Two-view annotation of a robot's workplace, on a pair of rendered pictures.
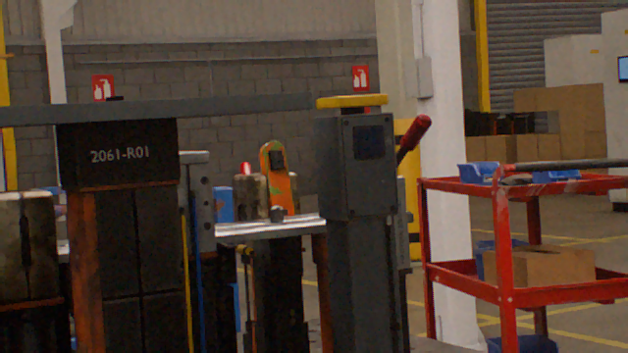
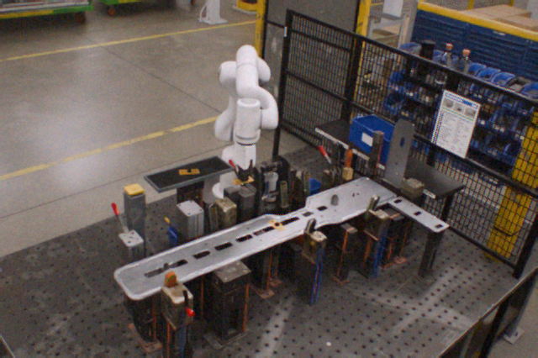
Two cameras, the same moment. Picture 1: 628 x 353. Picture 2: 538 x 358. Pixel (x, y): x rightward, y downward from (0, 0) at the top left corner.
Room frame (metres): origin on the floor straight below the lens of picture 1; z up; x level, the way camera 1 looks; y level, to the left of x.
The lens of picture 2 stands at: (3.15, -0.02, 2.33)
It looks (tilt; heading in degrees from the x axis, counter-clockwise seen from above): 31 degrees down; 164
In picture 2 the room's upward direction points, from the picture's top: 5 degrees clockwise
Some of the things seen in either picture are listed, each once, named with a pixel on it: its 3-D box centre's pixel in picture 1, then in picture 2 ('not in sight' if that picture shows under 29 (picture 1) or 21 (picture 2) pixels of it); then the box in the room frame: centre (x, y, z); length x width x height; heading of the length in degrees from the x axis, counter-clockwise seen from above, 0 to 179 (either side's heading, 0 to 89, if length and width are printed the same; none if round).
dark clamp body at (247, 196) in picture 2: not in sight; (242, 226); (1.16, 0.44, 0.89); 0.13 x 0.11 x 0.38; 25
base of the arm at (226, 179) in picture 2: not in sight; (231, 176); (0.72, 0.46, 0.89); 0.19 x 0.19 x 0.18
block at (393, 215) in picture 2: not in sight; (387, 238); (1.27, 1.12, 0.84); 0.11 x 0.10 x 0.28; 25
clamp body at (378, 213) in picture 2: not in sight; (371, 244); (1.34, 1.01, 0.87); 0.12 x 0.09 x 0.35; 25
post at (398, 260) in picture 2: not in sight; (399, 234); (1.25, 1.20, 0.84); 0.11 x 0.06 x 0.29; 25
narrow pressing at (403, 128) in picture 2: not in sight; (398, 152); (1.03, 1.22, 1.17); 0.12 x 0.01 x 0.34; 25
